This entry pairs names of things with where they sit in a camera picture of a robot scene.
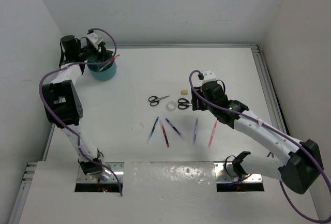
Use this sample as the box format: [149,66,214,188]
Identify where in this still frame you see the red gel pen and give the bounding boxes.
[99,54,120,72]

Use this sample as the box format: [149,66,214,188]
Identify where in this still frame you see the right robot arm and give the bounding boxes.
[191,81,323,195]

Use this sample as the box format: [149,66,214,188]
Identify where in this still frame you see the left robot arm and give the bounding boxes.
[40,30,112,182]

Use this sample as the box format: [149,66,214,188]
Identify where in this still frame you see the blue highlighter pen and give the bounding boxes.
[192,118,199,145]

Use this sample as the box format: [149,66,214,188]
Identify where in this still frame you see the large black scissors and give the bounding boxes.
[177,98,192,110]

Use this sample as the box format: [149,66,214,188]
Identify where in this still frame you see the teal divided pen holder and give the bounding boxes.
[87,59,117,81]

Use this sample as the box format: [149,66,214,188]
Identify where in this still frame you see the clear tape roll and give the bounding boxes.
[166,101,177,112]

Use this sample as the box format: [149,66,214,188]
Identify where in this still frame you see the purple capped pen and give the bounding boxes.
[165,118,185,140]

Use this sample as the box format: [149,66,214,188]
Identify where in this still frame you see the red clear pen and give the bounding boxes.
[159,120,170,148]

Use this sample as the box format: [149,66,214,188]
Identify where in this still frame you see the small black scissors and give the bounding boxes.
[148,95,170,107]

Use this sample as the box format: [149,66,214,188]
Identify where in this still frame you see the pink highlighter pen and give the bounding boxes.
[208,120,218,148]

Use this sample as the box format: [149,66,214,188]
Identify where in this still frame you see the teal capped pen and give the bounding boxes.
[146,117,159,143]

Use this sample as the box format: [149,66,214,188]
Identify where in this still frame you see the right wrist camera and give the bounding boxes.
[198,70,217,84]

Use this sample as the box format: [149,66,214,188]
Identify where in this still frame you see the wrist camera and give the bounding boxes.
[198,70,217,84]
[86,29,103,50]

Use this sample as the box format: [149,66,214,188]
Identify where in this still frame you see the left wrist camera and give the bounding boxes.
[86,29,103,50]

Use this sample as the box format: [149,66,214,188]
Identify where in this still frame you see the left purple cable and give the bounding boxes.
[38,28,123,196]

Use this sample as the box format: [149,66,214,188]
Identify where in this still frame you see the purple cable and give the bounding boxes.
[189,70,331,223]
[38,28,123,196]

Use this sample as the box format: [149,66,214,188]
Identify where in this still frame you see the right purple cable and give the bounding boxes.
[189,70,331,223]

